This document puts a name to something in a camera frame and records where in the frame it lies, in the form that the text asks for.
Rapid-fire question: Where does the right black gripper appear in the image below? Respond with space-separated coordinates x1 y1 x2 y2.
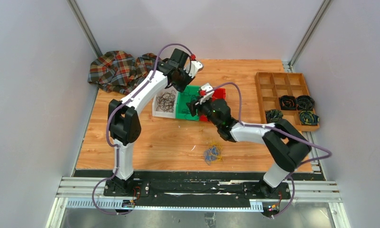
186 95 221 128

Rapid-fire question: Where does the cable ball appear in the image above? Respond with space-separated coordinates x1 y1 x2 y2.
203 142 223 166

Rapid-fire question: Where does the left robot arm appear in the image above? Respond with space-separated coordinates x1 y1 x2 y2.
106 48 195 196

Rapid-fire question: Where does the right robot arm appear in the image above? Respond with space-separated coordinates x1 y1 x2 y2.
186 99 311 199

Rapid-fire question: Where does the red plastic bin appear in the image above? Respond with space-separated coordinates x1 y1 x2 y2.
199 88 226 122

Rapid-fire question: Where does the green plastic bin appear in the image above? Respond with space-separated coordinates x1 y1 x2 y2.
176 85 200 121

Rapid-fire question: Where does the white plastic bin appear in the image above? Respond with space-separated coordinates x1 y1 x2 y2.
152 87 178 119

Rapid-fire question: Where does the plaid flannel shirt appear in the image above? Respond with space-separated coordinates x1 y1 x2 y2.
87 51 157 95

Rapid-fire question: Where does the wooden compartment tray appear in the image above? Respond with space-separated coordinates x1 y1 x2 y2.
255 72 320 132

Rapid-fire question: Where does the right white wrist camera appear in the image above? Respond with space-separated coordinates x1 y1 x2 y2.
198 83 214 105

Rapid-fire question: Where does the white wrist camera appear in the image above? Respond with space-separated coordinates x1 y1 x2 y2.
198 83 214 105
185 60 204 78

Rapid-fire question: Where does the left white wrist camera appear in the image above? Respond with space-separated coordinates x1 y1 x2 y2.
185 60 204 78

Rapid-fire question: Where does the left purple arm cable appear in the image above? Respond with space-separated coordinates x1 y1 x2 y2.
92 43 197 217

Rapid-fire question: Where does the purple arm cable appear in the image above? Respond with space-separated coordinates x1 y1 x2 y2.
92 43 197 217
200 82 333 219

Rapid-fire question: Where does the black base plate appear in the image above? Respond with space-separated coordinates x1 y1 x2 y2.
74 170 294 208

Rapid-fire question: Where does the left aluminium corner post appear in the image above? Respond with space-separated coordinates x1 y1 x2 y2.
67 0 103 57

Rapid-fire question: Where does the aluminium corner post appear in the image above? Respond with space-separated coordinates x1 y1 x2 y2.
287 0 333 72
67 0 103 57

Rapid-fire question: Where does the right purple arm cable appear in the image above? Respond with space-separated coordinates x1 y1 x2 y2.
200 82 333 219

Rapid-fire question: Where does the aluminium frame rail front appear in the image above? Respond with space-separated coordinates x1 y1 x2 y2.
46 177 350 228

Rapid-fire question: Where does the right aluminium corner post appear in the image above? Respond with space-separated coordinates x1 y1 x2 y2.
287 0 333 72

